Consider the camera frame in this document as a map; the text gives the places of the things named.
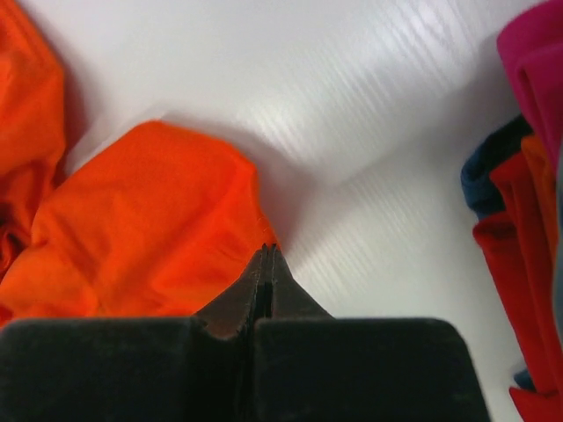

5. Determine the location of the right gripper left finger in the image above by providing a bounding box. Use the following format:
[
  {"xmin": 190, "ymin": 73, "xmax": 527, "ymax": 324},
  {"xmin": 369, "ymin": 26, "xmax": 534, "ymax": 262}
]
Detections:
[{"xmin": 1, "ymin": 248, "xmax": 268, "ymax": 421}]

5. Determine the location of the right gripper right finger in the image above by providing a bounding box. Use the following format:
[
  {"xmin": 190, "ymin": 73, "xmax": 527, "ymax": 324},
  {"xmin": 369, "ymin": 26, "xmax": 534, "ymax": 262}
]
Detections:
[{"xmin": 252, "ymin": 247, "xmax": 490, "ymax": 421}]

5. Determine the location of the orange t shirt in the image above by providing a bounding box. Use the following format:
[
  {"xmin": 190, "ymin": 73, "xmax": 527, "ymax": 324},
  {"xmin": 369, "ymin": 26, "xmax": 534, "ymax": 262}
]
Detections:
[{"xmin": 1, "ymin": 1, "xmax": 275, "ymax": 324}]

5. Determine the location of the folded red t shirt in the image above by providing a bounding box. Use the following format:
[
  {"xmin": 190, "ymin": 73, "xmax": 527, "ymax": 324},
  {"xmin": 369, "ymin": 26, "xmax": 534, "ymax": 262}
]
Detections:
[{"xmin": 472, "ymin": 154, "xmax": 562, "ymax": 421}]

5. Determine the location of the folded navy t shirt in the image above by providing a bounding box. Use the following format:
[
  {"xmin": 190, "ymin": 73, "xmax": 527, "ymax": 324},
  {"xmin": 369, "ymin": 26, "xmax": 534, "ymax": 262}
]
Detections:
[{"xmin": 460, "ymin": 115, "xmax": 533, "ymax": 221}]

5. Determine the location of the folded magenta t shirt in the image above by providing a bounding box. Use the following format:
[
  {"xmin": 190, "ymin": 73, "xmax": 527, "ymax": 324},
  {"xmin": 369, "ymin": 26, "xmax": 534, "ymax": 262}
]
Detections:
[{"xmin": 497, "ymin": 1, "xmax": 562, "ymax": 168}]

